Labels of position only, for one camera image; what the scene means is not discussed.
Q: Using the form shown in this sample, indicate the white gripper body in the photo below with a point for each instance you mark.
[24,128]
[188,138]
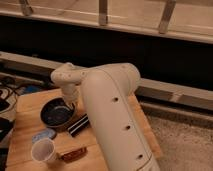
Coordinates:
[70,95]

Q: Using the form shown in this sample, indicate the dark ceramic bowl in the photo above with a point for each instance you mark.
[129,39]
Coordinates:
[56,113]

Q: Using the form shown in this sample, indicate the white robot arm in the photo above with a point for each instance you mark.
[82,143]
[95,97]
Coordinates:
[105,90]

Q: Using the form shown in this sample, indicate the black white striped box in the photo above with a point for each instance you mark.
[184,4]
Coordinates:
[78,125]

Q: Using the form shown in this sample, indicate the blue flat object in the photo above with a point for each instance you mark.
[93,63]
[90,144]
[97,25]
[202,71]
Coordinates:
[46,133]

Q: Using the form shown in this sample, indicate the brown snack bar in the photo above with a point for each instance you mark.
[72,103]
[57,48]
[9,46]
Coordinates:
[74,154]

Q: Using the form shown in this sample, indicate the white paper cup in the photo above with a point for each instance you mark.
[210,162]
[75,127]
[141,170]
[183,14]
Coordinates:
[44,151]

